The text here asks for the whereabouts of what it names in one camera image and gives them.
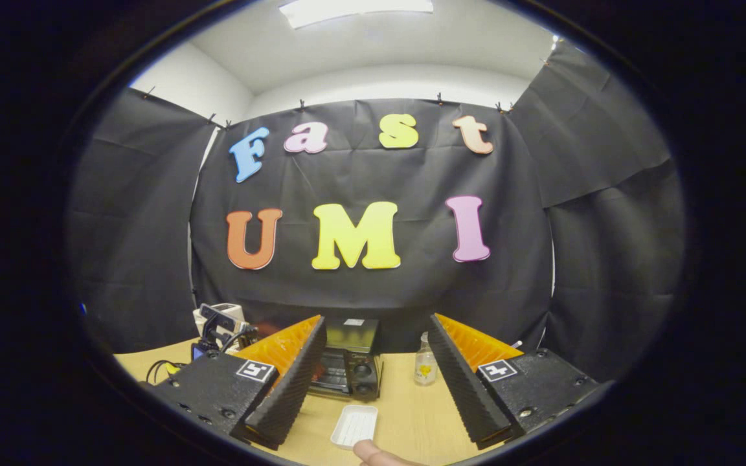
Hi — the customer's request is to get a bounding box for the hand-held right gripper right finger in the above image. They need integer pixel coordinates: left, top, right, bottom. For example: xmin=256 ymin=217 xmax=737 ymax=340
xmin=427 ymin=313 xmax=600 ymax=450

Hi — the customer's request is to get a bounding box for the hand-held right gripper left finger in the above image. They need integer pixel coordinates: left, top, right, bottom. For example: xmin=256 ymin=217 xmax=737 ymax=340
xmin=150 ymin=315 xmax=328 ymax=451

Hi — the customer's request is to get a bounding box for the black electric oven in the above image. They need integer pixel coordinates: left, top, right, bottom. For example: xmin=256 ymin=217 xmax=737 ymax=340
xmin=308 ymin=317 xmax=385 ymax=402

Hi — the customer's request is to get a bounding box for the white toaster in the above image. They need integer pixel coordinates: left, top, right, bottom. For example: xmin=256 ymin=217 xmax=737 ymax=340
xmin=193 ymin=303 xmax=245 ymax=337

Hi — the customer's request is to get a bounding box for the clear bottle with yellow label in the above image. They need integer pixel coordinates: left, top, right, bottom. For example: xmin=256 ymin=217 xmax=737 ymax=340
xmin=414 ymin=332 xmax=439 ymax=387

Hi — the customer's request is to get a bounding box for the white rectangular tray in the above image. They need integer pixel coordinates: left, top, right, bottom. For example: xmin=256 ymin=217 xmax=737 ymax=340
xmin=330 ymin=405 xmax=379 ymax=450

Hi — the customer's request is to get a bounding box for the black backdrop cloth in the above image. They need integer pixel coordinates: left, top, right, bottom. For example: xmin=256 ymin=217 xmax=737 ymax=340
xmin=65 ymin=42 xmax=688 ymax=383

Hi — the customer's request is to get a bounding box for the large ceiling light panel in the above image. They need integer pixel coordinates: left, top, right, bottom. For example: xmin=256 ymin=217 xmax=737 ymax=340
xmin=279 ymin=0 xmax=435 ymax=30

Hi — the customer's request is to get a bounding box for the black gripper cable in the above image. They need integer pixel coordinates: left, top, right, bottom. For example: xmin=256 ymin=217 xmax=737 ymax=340
xmin=145 ymin=358 xmax=186 ymax=384

